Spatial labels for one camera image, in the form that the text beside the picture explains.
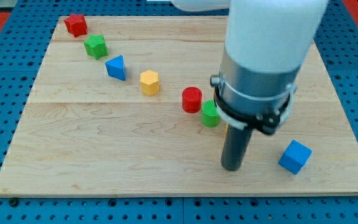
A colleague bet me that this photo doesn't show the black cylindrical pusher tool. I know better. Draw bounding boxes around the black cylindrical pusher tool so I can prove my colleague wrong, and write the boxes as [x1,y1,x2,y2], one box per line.
[221,125,253,171]

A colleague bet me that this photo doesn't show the yellow heart block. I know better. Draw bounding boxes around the yellow heart block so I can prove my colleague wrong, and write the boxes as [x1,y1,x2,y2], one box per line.
[224,123,229,135]

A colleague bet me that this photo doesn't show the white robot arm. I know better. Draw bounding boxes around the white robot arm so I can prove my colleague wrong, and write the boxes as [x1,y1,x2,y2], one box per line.
[173,0,328,170]

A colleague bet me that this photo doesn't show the green cylinder block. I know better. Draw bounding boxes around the green cylinder block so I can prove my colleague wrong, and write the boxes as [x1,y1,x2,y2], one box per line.
[201,100,220,128]

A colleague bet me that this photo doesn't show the blue cube block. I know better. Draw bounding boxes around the blue cube block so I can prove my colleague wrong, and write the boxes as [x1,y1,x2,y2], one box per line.
[278,140,313,175]

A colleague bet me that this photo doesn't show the red cylinder block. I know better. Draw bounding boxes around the red cylinder block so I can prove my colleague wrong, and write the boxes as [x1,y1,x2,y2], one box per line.
[182,86,202,113]

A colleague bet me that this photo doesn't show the yellow hexagon block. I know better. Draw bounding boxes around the yellow hexagon block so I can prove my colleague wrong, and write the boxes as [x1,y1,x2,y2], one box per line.
[140,70,160,96]

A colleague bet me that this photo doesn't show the wooden board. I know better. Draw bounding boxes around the wooden board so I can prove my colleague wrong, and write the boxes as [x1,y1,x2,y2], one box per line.
[0,16,358,198]

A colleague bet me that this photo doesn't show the blue triangle block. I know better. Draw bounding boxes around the blue triangle block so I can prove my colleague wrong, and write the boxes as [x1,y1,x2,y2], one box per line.
[105,55,126,81]

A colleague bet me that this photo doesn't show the green star block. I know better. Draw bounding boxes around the green star block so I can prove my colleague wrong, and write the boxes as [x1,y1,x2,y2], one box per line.
[84,34,108,60]

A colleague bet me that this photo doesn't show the red star block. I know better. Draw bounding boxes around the red star block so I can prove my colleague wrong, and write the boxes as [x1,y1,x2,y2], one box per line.
[64,14,88,37]

